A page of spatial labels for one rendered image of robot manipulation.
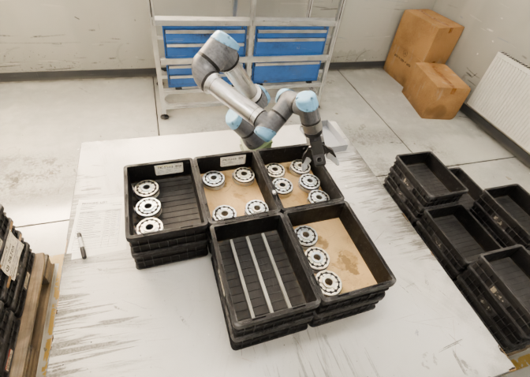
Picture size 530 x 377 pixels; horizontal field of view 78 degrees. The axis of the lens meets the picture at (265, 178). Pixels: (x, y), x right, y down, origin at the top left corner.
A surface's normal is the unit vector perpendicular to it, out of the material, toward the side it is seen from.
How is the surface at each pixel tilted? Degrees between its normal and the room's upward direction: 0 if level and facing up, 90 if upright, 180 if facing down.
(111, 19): 90
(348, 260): 0
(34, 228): 0
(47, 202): 0
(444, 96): 89
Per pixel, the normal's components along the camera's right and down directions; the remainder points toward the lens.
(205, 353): 0.11, -0.71
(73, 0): 0.28, 0.69
